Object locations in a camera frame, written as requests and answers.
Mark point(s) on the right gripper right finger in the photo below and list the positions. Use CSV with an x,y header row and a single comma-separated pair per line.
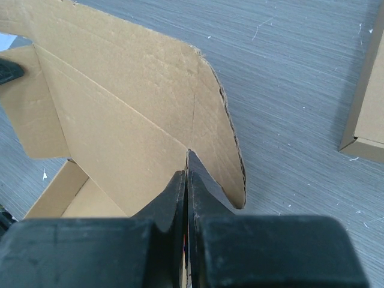
x,y
200,203

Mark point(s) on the folded brown cardboard box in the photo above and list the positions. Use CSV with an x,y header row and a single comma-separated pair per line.
x,y
363,134

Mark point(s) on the brown cardboard box sheet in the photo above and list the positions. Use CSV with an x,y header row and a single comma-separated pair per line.
x,y
122,104

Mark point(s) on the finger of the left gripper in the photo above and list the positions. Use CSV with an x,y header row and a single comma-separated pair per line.
x,y
9,71

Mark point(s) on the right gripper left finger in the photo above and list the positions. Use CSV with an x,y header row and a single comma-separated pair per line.
x,y
162,248

